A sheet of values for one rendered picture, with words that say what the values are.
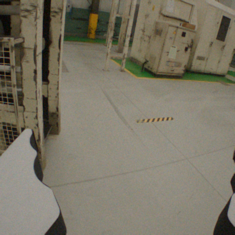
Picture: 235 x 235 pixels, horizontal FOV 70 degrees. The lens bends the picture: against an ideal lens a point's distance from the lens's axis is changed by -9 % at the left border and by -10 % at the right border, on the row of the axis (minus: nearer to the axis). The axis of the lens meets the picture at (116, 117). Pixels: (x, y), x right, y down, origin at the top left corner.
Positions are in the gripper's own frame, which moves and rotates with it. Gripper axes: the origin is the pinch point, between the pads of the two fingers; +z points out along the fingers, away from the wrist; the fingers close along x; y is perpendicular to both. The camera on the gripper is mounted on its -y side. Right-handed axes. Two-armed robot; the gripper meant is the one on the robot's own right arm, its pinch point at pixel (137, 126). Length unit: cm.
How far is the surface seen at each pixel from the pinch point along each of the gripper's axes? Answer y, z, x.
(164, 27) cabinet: 3, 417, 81
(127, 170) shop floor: 108, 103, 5
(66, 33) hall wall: 57, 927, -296
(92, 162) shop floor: 104, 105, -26
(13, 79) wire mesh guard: 19, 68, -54
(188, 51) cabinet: 54, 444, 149
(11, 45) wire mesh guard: 3, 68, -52
